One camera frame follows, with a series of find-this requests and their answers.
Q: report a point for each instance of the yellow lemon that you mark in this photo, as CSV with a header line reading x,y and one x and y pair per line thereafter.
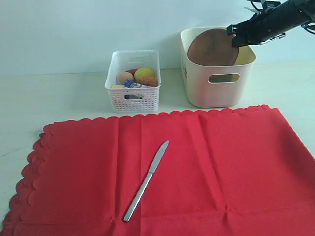
x,y
144,72

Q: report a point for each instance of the yellow cheese wedge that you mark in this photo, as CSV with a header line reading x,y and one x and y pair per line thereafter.
x,y
118,87

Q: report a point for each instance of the cream plastic bin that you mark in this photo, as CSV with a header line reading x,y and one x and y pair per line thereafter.
x,y
214,86

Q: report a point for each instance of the brown egg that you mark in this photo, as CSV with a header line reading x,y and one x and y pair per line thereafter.
x,y
123,76

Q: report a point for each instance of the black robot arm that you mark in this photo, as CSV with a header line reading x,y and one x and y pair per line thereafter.
x,y
311,14

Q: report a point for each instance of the white perforated plastic basket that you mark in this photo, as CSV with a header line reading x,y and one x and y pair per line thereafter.
x,y
125,60

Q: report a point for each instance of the silver table knife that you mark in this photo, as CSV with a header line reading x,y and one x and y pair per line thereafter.
x,y
154,164

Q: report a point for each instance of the red sausage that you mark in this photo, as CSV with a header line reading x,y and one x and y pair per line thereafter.
x,y
132,71

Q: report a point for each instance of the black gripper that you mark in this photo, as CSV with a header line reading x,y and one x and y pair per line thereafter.
x,y
269,23

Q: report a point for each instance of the blue white milk carton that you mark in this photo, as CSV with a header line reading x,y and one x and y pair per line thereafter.
x,y
133,85

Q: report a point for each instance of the fried chicken piece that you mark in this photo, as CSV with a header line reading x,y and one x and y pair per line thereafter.
x,y
148,81

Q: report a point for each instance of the red scalloped cloth mat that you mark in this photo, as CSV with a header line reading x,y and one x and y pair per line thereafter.
x,y
240,172

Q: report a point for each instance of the brown wooden plate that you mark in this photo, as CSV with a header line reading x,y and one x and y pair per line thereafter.
x,y
213,47

